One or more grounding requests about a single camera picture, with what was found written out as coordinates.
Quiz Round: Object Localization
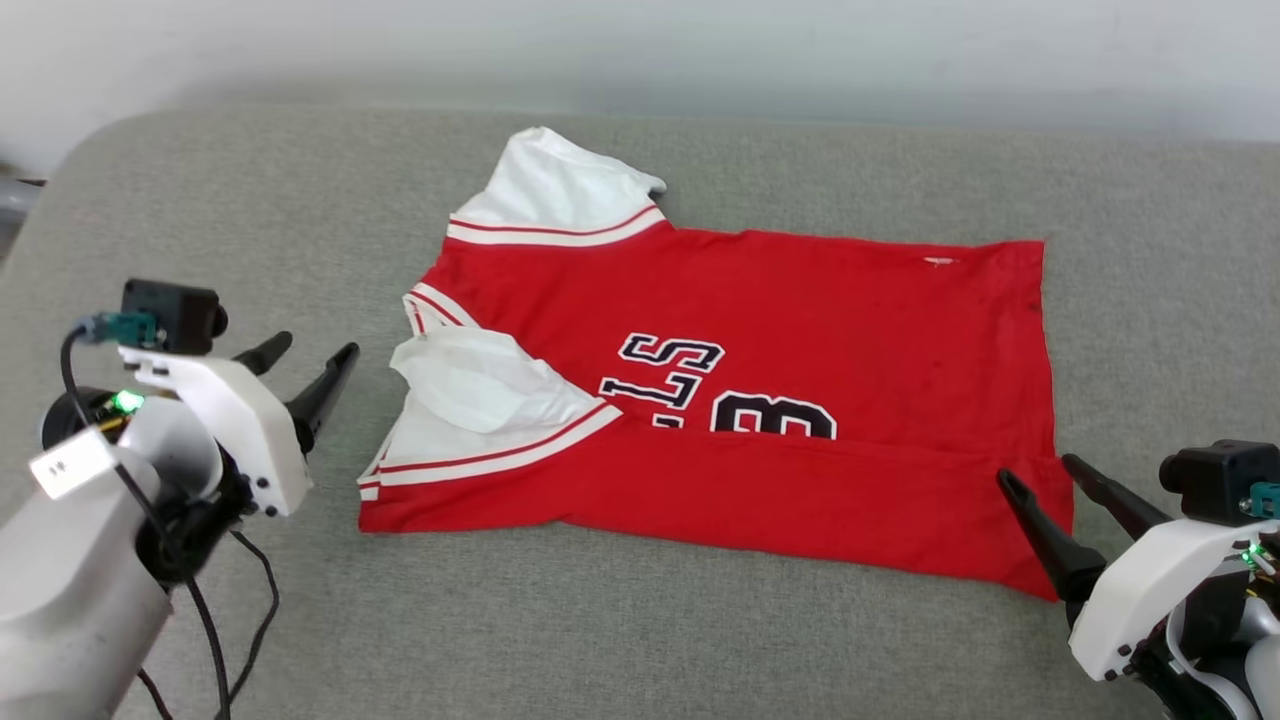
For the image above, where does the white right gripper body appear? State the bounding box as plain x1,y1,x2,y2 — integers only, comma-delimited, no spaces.
1066,518,1280,684

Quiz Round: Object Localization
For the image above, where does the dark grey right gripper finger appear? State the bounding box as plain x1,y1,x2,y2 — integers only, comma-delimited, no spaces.
1061,453,1173,542
996,469,1108,603

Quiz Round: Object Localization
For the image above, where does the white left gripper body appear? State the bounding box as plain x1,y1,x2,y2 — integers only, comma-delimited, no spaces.
118,345,315,519

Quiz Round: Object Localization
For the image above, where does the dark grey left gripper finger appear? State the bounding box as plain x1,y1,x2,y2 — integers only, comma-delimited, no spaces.
284,342,360,457
233,331,294,379

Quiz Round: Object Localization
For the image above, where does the red and white sports jersey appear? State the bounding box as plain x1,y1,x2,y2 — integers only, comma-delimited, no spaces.
357,126,1076,603

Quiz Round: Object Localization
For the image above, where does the grey fabric sofa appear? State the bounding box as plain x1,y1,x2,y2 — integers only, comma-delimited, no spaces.
0,105,1280,720

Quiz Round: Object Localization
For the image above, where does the pale flat right arm cable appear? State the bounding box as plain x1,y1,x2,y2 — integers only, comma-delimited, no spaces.
1164,595,1251,707

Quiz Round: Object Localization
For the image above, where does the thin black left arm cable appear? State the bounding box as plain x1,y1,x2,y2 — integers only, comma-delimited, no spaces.
135,528,281,720

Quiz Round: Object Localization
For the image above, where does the grey metal frame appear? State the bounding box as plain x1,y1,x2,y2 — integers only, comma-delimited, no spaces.
0,175,46,229

